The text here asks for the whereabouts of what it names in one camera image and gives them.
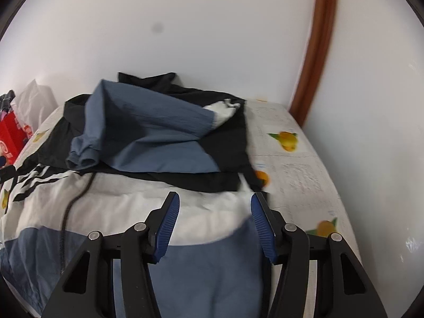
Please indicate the black white blue jacket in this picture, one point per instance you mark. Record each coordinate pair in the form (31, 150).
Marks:
(149, 129)

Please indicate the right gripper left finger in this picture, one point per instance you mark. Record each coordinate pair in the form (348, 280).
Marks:
(86, 287)

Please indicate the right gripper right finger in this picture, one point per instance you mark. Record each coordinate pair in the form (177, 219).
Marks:
(343, 288)

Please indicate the fruit print mattress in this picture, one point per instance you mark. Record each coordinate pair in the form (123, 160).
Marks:
(212, 267)

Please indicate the white Miniso plastic bag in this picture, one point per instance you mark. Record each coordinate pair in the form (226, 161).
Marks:
(32, 106)

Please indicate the brown wooden door frame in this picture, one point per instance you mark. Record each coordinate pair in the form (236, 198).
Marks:
(314, 63)

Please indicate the red paper gift bag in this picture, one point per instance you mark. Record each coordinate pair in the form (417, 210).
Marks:
(13, 138)

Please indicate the plaid cloth in bag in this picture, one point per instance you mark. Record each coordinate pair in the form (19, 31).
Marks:
(5, 101)

